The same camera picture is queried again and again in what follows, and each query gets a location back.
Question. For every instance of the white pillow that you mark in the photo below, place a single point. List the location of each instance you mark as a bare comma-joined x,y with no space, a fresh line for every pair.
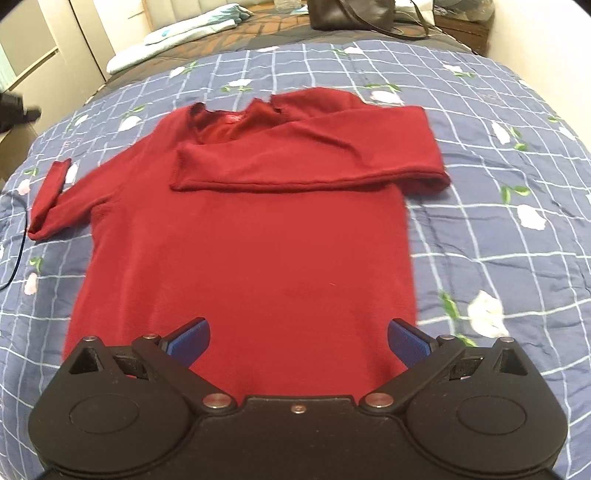
131,57

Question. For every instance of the brown quilted bedspread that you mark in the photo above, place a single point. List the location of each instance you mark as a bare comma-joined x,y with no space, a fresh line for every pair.
277,34

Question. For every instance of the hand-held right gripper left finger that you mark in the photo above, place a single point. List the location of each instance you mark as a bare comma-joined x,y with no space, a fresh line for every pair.
189,345

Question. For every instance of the white teal printed cloth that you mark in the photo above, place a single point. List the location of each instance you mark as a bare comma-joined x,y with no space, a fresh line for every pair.
203,23

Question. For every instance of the beige padded headboard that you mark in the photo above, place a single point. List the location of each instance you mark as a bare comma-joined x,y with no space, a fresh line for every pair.
184,7

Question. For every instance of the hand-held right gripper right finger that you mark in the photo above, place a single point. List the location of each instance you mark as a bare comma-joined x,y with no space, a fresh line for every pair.
406,345

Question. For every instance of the black leather handbag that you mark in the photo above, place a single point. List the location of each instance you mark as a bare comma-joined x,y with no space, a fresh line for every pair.
351,14

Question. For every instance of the clear plastic bag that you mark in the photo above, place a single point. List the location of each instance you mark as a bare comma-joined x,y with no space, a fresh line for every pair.
461,7

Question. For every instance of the red sweater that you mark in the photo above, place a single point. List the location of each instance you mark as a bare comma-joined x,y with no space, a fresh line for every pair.
249,249

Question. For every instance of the blue floral checked quilt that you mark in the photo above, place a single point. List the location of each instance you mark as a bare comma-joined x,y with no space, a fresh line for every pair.
489,240

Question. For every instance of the beige cabinet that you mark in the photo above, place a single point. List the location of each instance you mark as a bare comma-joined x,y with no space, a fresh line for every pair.
92,32

